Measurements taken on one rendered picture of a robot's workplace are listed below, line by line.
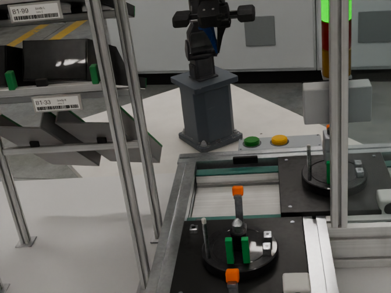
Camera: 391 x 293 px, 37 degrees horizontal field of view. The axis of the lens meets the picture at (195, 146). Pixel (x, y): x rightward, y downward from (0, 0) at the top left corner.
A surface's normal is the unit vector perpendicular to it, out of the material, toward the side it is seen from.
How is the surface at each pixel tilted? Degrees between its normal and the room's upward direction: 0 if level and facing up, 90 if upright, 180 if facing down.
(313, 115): 90
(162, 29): 90
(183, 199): 0
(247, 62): 90
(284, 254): 0
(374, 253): 90
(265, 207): 0
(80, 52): 65
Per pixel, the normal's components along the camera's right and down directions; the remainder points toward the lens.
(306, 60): -0.25, 0.47
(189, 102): -0.87, 0.28
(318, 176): -0.11, -0.88
